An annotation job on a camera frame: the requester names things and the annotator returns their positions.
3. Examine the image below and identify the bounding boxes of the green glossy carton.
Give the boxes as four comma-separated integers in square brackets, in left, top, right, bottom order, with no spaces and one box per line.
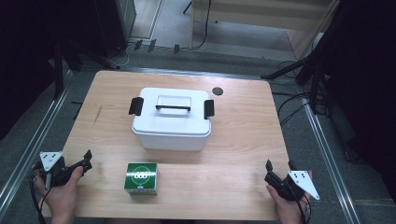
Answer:
[123,162,159,196]

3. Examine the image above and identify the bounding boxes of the black metal stand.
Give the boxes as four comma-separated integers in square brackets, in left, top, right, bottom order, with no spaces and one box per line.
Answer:
[261,46,335,115]
[50,38,121,101]

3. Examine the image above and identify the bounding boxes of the person's left hand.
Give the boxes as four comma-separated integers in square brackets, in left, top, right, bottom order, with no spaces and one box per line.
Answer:
[33,165,85,224]

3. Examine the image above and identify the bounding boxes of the white thin cable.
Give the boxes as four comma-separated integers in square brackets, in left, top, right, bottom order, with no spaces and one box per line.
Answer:
[116,43,134,68]

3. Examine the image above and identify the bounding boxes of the person's right hand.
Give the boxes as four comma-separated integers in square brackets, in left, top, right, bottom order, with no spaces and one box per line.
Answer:
[265,170,314,224]

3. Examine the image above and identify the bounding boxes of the light wooden furniture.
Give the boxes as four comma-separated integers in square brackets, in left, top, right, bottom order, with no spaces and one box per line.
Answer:
[189,0,341,61]

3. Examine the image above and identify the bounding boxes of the black floor cables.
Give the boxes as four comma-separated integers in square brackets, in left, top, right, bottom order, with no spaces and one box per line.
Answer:
[276,60,331,126]

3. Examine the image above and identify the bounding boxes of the white plastic storage box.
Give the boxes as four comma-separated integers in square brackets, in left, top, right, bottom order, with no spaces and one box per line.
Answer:
[131,125,212,152]

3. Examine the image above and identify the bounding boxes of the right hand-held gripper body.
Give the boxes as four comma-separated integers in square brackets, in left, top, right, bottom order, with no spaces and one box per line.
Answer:
[274,169,321,202]

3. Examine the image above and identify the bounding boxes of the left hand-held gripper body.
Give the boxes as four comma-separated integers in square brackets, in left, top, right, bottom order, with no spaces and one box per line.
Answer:
[33,150,78,189]

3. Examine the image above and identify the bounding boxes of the black cabinet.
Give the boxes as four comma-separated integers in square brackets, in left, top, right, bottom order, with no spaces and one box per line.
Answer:
[92,0,138,59]

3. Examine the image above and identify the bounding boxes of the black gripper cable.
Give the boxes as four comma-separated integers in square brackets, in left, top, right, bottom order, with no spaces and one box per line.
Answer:
[28,169,53,224]
[292,186,313,224]

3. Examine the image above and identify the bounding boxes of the metal floor rail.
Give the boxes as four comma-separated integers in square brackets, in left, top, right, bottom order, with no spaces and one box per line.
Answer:
[302,101,362,224]
[0,70,75,214]

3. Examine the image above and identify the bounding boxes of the white box lid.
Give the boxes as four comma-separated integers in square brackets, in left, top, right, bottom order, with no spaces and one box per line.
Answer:
[128,87,216,137]

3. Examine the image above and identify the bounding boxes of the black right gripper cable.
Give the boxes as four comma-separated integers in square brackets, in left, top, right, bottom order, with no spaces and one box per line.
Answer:
[292,186,313,224]

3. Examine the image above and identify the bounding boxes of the black hanging cable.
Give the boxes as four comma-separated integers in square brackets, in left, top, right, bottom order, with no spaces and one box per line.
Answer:
[188,0,213,51]

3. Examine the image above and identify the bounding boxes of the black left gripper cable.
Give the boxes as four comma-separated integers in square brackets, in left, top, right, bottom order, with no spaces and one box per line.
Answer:
[28,169,53,224]

